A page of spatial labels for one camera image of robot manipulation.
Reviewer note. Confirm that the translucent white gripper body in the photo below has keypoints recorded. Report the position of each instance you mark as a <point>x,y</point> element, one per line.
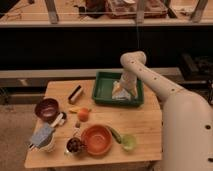
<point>129,83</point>

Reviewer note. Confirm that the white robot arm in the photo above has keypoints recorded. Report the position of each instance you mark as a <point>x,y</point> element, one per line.
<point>187,130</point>

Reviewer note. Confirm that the white crumpled cloth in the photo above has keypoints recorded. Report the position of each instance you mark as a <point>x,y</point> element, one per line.
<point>122,93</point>

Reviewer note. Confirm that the green plastic tray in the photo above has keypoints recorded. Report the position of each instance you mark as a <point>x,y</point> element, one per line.
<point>103,86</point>

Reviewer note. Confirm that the orange fruit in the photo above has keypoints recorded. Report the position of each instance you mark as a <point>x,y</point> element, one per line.
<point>83,114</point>

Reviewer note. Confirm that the light green cup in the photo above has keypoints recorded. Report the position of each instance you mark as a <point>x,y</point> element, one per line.
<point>128,142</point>

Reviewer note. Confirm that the yellow banana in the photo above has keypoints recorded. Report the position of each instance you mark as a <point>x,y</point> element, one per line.
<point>75,109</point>

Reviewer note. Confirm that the orange bowl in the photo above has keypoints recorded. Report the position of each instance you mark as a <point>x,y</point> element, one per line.
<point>97,139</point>

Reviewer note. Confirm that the glass cup with dark contents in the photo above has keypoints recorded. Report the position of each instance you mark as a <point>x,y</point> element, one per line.
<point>74,146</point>

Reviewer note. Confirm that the dark red bowl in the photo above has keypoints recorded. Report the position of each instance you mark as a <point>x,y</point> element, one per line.
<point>47,110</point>

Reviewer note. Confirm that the white mug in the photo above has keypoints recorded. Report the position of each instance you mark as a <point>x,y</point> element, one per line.
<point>50,146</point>

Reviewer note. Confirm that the wooden shelf with clutter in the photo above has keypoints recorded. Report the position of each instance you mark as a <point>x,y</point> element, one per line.
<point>105,13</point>

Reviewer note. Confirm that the white handled utensil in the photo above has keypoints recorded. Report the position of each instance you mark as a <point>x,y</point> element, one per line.
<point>60,120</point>

